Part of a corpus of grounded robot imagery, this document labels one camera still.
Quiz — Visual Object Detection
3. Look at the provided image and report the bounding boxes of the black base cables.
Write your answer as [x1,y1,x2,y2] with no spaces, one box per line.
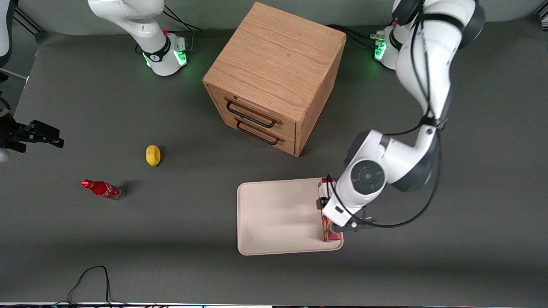
[162,4,203,55]
[327,24,384,49]

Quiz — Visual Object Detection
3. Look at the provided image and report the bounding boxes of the beige plastic tray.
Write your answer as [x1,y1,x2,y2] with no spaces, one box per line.
[237,177,344,256]

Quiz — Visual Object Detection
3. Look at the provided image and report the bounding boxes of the black wire drawer handle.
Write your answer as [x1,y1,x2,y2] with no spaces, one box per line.
[226,100,277,129]
[236,120,280,146]

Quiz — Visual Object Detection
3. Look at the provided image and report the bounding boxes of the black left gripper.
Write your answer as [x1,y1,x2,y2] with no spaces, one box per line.
[316,197,377,234]

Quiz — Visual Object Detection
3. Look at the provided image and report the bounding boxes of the black left base cables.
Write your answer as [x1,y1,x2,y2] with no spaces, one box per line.
[327,24,384,49]

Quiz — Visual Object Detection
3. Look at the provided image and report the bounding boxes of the thin black looped cable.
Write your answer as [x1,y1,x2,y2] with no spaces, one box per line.
[55,266,129,305]

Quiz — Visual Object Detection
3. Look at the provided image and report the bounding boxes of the red cola bottle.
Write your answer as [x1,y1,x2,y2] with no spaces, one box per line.
[81,179,125,201]

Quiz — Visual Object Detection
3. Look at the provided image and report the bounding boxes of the black right base cables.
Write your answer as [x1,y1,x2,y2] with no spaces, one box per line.
[162,4,203,55]

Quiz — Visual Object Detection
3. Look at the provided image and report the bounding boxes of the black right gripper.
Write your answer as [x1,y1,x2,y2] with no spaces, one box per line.
[0,113,65,153]

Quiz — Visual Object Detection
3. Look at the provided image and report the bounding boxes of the oak wooden drawer cabinet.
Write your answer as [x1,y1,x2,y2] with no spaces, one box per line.
[202,2,347,157]

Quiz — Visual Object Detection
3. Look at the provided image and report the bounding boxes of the red cookie box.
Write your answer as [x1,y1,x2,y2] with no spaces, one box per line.
[318,178,343,243]

